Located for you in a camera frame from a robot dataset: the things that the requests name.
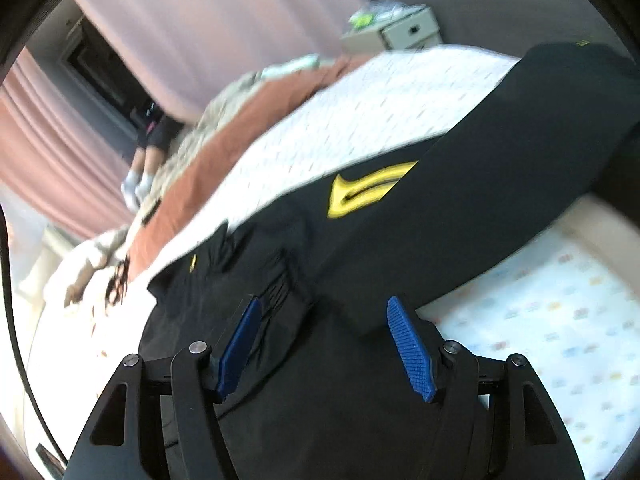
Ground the white dotted bed sheet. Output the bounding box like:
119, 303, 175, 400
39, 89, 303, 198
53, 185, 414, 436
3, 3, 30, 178
25, 45, 636, 480

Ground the brown blanket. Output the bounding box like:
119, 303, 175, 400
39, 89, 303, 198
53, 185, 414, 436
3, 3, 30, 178
127, 55, 373, 281

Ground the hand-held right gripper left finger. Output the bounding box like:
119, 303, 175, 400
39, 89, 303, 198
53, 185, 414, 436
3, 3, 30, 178
64, 296, 263, 480

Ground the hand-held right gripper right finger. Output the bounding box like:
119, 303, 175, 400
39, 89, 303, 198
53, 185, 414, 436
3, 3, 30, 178
386, 296, 586, 480

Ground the dark window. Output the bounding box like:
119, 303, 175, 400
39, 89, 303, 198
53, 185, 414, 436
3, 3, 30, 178
62, 15, 161, 126

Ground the pale pink curtain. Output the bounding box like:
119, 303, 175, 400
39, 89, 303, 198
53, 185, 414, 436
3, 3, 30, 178
72, 0, 372, 123

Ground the dusky pink curtain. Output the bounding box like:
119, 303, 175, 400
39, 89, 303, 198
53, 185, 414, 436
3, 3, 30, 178
0, 55, 137, 241

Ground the black garment with yellow logo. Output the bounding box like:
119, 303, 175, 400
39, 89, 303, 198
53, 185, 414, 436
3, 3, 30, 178
137, 40, 640, 480

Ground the grey nightstand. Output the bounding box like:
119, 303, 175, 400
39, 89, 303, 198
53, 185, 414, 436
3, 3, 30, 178
340, 2, 443, 53

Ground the beige fuzzy blanket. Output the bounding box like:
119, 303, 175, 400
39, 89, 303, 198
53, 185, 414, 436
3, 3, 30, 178
45, 52, 321, 311

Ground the black cable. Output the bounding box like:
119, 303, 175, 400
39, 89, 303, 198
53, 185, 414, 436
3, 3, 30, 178
0, 205, 68, 466

